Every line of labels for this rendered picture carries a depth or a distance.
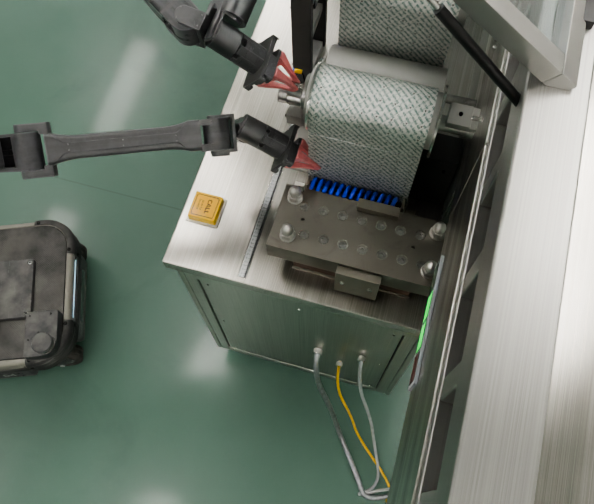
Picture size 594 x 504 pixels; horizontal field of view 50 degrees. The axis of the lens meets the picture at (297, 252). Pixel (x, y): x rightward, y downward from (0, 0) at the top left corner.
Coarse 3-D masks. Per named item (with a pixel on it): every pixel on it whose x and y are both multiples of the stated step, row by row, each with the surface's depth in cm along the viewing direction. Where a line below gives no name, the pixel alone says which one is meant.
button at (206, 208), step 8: (200, 192) 158; (200, 200) 157; (208, 200) 157; (216, 200) 157; (192, 208) 156; (200, 208) 156; (208, 208) 156; (216, 208) 156; (192, 216) 156; (200, 216) 155; (208, 216) 155; (216, 216) 156
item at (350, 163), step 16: (320, 144) 134; (336, 144) 132; (352, 144) 130; (320, 160) 140; (336, 160) 138; (352, 160) 136; (368, 160) 134; (384, 160) 132; (400, 160) 131; (416, 160) 129; (320, 176) 147; (336, 176) 144; (352, 176) 142; (368, 176) 140; (384, 176) 138; (400, 176) 136; (384, 192) 145; (400, 192) 143
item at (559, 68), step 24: (432, 0) 72; (456, 0) 72; (480, 0) 71; (504, 0) 73; (576, 0) 82; (456, 24) 74; (480, 24) 74; (504, 24) 73; (528, 24) 75; (576, 24) 81; (480, 48) 77; (528, 48) 76; (552, 48) 77; (576, 48) 80; (552, 72) 78; (576, 72) 80
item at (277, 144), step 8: (272, 128) 137; (296, 128) 139; (264, 136) 136; (272, 136) 136; (280, 136) 137; (288, 136) 139; (264, 144) 136; (272, 144) 136; (280, 144) 137; (288, 144) 137; (264, 152) 138; (272, 152) 138; (280, 152) 137; (280, 160) 137; (272, 168) 140
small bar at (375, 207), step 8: (360, 200) 142; (368, 200) 142; (360, 208) 142; (368, 208) 142; (376, 208) 141; (384, 208) 141; (392, 208) 141; (400, 208) 141; (384, 216) 142; (392, 216) 141
